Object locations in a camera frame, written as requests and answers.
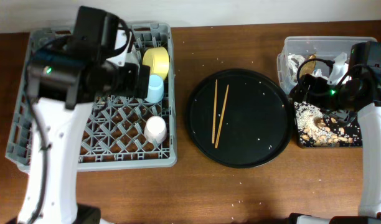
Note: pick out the yellow plastic bowl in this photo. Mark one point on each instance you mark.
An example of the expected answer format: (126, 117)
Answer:
(158, 61)

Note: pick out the black food waste bin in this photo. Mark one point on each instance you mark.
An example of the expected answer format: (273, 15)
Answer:
(352, 128)

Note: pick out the brown coffee sachet wrapper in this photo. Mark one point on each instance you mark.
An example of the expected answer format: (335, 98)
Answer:
(308, 68)

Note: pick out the food scraps and rice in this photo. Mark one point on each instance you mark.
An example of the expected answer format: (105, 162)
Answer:
(317, 130)

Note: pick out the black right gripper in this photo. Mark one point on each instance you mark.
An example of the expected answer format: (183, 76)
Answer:
(316, 83)

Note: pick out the light blue plastic cup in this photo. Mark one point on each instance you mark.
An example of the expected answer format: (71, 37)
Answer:
(155, 89)

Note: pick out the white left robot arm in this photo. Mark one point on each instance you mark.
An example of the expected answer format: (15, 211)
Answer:
(63, 79)

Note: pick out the grey dishwasher rack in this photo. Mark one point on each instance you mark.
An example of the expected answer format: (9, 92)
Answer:
(113, 137)

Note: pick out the pink plastic cup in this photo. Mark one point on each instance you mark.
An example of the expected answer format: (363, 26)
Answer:
(155, 129)

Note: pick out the clear plastic waste bin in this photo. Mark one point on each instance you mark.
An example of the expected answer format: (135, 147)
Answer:
(324, 47)

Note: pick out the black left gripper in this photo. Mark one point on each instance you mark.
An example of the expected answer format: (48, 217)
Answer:
(131, 87)

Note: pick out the round black tray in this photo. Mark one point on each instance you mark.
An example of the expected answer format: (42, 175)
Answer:
(258, 121)

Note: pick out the white tissue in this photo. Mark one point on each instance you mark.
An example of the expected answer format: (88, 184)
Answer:
(294, 61)

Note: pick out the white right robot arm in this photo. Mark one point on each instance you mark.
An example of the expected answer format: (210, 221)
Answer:
(359, 90)

